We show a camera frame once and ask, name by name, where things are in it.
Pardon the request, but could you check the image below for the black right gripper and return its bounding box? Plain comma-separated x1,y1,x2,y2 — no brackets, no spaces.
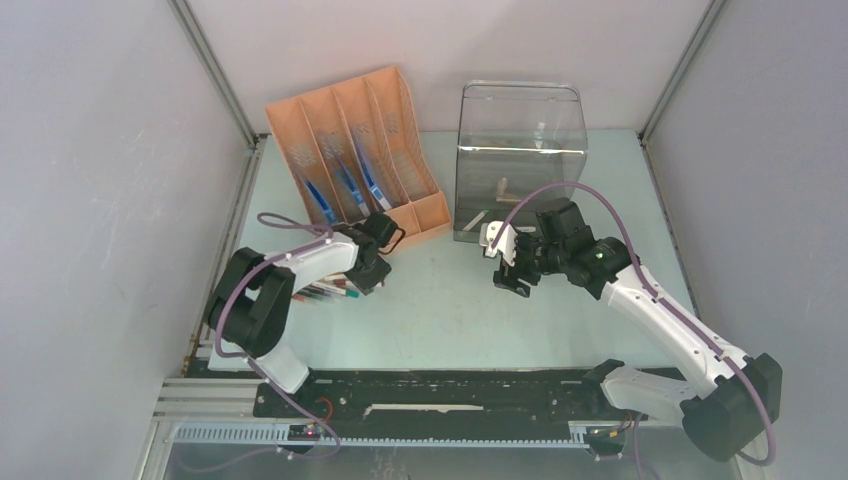
492,229,566,299

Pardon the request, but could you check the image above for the white marker teal cap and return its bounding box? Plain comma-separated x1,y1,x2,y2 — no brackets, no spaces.
312,284,360,298

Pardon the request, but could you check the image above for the blue folder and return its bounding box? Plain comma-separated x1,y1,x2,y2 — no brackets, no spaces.
353,136,392,211
298,175,340,225
333,155,370,218

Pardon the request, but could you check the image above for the long beige eraser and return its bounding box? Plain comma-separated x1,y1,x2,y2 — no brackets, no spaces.
496,196,523,205

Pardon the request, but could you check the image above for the grey transparent drawer unit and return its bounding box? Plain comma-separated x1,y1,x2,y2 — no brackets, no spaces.
453,80,589,243

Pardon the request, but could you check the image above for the white marker red cap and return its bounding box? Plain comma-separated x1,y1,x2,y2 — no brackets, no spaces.
320,278,352,289

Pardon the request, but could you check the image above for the white marker green cap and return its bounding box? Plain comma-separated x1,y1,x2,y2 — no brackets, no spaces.
462,209,489,232

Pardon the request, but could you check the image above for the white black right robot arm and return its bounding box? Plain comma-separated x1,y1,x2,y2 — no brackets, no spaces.
479,198,783,462

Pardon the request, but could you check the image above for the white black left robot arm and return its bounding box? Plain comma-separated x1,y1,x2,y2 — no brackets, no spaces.
202,212,406,417

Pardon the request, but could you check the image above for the orange plastic desk organizer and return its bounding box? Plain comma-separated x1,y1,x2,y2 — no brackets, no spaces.
264,66,452,247

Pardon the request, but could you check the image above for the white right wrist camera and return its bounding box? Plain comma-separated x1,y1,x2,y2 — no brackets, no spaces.
479,221,517,265

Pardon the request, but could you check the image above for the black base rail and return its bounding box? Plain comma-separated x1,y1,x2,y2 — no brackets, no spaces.
253,368,636,445

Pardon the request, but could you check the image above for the aluminium frame post left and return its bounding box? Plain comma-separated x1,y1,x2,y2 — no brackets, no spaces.
165,0,260,150

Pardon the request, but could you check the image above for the aluminium frame post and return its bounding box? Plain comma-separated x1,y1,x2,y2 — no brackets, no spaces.
165,0,260,150
639,0,730,147

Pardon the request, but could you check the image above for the aluminium frame post right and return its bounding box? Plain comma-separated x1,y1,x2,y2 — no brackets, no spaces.
639,0,730,147

